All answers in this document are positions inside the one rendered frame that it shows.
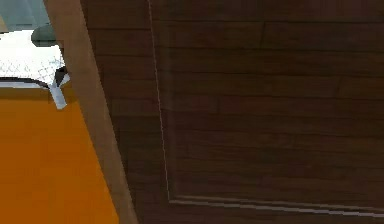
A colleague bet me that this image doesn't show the dark brown wooden room door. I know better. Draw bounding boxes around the dark brown wooden room door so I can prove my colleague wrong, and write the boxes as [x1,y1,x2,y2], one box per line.
[79,0,384,224]

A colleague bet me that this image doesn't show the grey-green pillow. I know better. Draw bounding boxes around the grey-green pillow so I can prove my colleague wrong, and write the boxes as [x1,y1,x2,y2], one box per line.
[30,23,59,48]

